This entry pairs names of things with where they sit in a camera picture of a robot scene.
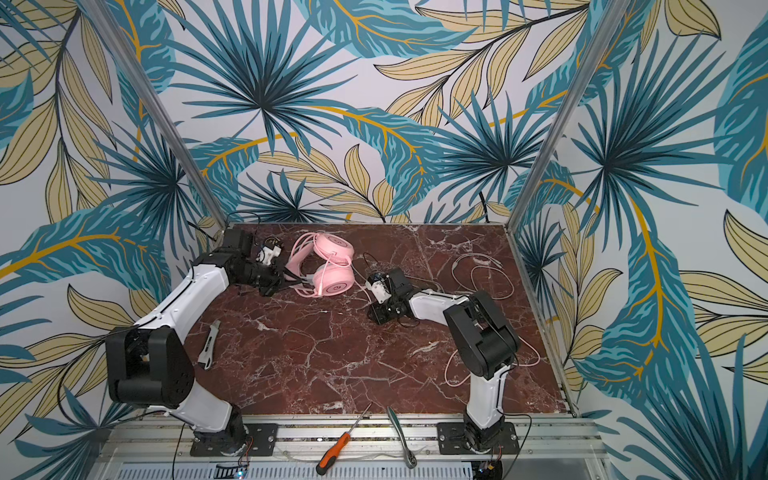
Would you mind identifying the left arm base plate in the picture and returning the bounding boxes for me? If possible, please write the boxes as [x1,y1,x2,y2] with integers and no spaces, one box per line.
[190,423,278,459]

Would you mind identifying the pink cat-ear headphones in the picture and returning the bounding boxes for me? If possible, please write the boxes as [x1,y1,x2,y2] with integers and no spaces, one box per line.
[285,232,355,298]

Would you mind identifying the silver adjustable wrench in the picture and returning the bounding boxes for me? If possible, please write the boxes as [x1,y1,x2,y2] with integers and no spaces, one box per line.
[197,320,221,370]

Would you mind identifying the white headphone cable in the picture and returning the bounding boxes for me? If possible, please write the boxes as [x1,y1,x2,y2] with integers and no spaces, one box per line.
[413,251,516,301]

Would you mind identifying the metal pliers tool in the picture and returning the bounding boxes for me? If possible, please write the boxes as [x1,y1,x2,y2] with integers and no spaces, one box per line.
[386,406,417,469]

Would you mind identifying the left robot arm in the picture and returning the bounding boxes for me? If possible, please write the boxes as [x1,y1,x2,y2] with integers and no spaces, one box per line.
[105,228,286,456]

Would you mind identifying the aluminium frame rail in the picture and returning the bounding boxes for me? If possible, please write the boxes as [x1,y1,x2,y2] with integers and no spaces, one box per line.
[89,412,610,464]

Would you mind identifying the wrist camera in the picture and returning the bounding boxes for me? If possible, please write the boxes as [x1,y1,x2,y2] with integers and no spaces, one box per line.
[365,272,391,304]
[256,236,283,266]

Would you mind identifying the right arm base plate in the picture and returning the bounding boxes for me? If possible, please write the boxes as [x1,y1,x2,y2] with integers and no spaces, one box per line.
[437,420,520,455]

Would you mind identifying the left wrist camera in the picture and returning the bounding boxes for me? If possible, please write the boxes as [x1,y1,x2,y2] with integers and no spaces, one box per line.
[256,236,283,266]

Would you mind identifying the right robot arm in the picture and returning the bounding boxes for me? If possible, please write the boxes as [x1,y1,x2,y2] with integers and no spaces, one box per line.
[365,268,520,452]

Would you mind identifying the orange handle screwdriver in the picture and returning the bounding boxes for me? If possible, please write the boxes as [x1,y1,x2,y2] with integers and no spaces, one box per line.
[315,403,372,476]

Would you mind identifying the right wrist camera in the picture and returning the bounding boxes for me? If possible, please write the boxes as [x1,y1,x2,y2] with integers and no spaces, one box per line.
[365,272,391,304]

